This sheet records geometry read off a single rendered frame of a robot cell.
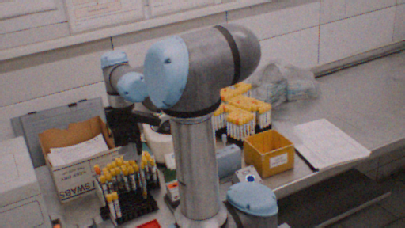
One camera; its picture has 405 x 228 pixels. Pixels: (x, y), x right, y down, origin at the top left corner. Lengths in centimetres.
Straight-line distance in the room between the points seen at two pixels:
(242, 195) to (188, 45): 43
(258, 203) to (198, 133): 27
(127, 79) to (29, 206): 41
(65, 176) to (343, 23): 156
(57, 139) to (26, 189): 62
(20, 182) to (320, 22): 162
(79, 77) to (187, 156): 101
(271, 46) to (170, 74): 145
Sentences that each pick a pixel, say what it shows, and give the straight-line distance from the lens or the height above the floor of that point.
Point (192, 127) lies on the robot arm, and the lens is 82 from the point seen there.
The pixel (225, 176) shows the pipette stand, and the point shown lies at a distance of 156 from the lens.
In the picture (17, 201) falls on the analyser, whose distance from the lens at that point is 122.
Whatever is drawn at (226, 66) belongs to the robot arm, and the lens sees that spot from 78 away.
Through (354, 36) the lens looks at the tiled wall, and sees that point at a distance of 250.
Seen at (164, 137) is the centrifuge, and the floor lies 99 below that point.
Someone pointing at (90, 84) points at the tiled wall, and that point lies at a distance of 182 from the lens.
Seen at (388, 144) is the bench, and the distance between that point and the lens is 181.
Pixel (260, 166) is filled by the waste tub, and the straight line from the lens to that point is 155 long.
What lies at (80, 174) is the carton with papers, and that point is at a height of 96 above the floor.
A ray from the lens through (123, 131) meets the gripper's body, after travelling 130.
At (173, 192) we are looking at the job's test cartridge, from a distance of 142.
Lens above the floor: 179
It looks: 27 degrees down
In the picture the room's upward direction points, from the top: 6 degrees counter-clockwise
